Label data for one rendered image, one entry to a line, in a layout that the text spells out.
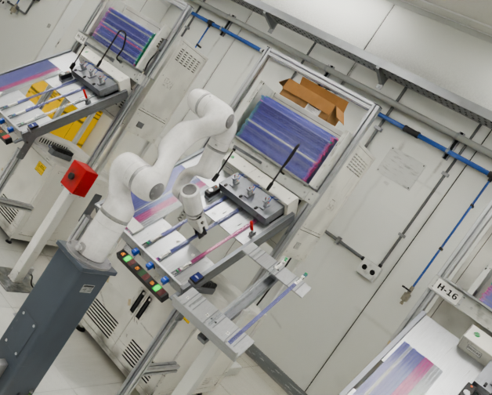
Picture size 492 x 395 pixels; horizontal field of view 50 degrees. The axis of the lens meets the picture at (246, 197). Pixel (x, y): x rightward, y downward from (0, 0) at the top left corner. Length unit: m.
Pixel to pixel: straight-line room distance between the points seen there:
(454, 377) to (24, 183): 2.70
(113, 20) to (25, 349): 2.35
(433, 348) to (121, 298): 1.57
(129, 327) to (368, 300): 1.85
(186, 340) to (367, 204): 1.98
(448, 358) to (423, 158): 2.05
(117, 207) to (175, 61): 1.85
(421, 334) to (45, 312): 1.49
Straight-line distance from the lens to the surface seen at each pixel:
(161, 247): 2.51
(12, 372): 2.25
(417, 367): 2.29
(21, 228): 3.67
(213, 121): 2.03
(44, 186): 3.56
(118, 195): 2.04
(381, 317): 4.01
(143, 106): 3.68
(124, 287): 2.96
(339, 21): 4.78
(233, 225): 2.60
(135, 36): 3.64
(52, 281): 2.13
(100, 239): 2.04
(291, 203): 2.63
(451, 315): 2.59
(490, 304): 2.39
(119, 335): 2.95
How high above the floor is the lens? 1.41
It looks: 5 degrees down
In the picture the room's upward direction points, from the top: 34 degrees clockwise
